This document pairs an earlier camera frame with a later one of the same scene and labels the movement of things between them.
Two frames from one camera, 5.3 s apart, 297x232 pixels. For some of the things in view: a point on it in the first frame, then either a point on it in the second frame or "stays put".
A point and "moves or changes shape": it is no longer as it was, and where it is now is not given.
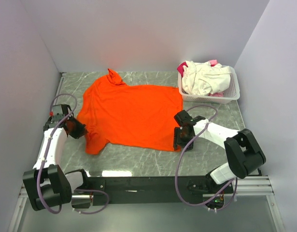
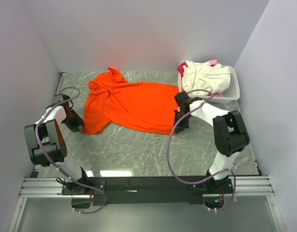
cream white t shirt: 205,79 stays put
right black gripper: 176,140 to 178,127
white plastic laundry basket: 232,93 stays put
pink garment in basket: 180,67 stays put
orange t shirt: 141,116 moves or changes shape
